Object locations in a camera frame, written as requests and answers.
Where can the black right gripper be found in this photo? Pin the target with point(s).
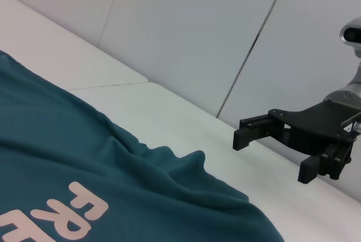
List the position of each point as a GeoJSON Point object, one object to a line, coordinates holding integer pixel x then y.
{"type": "Point", "coordinates": [310, 129]}

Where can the teal t-shirt with FREE print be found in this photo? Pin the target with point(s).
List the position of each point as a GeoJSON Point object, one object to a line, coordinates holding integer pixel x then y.
{"type": "Point", "coordinates": [84, 140]}

